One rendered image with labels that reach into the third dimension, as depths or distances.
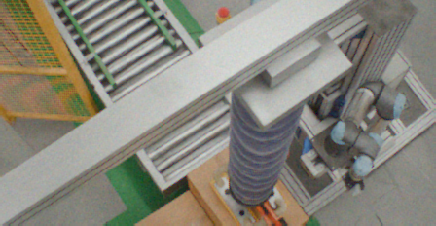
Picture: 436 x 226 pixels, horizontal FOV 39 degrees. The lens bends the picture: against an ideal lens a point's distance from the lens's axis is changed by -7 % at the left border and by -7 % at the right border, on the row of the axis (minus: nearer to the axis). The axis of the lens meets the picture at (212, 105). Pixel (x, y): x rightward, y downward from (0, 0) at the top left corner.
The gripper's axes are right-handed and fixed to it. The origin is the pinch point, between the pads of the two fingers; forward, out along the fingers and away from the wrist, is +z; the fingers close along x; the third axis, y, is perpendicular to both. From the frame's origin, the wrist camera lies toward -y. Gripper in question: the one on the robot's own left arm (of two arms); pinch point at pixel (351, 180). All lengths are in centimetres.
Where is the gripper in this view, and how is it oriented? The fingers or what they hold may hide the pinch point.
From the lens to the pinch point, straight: 307.5
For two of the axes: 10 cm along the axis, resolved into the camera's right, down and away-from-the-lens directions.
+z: 0.2, 3.3, 9.4
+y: -8.3, 5.3, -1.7
